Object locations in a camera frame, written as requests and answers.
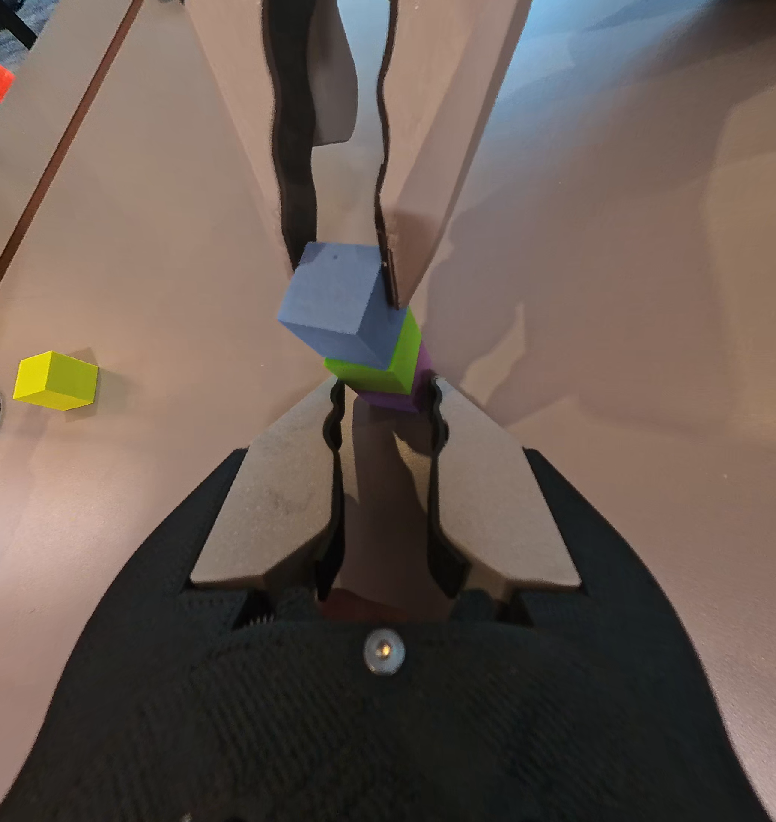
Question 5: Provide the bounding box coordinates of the yellow foam cube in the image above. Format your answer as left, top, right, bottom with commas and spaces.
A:
12, 351, 100, 412

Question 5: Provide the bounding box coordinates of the purple foam cube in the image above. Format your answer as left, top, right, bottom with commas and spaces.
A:
356, 340, 435, 413

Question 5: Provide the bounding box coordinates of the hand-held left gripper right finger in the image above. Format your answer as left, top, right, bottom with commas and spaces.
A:
427, 375, 582, 601

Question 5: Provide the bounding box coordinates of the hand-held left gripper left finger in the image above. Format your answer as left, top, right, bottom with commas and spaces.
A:
189, 378, 347, 601

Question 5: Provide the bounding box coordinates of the green foam cube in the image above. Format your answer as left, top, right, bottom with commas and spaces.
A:
324, 307, 423, 396

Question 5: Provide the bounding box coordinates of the blue foam cube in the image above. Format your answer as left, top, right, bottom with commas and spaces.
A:
277, 242, 409, 371

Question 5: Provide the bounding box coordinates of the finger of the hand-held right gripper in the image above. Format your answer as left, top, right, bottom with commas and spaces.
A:
374, 0, 534, 309
185, 0, 319, 272

